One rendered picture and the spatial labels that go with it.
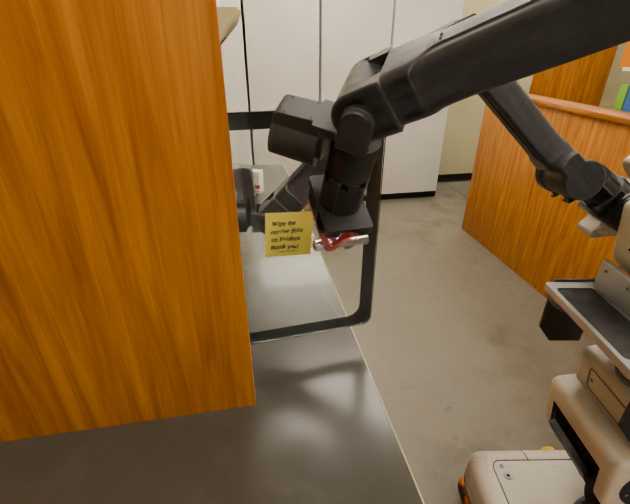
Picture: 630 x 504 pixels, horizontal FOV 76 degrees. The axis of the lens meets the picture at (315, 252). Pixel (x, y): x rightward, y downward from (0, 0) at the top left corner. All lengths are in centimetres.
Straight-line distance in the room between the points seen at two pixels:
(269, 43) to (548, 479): 331
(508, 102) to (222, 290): 59
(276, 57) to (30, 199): 324
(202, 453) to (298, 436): 14
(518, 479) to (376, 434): 91
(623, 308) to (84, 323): 89
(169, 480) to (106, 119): 47
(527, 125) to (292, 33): 300
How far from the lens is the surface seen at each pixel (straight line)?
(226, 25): 56
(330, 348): 81
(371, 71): 44
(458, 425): 198
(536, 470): 159
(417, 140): 412
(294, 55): 370
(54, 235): 57
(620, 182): 100
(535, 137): 87
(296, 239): 65
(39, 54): 51
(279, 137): 48
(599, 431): 102
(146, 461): 69
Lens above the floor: 148
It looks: 28 degrees down
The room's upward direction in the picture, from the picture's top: straight up
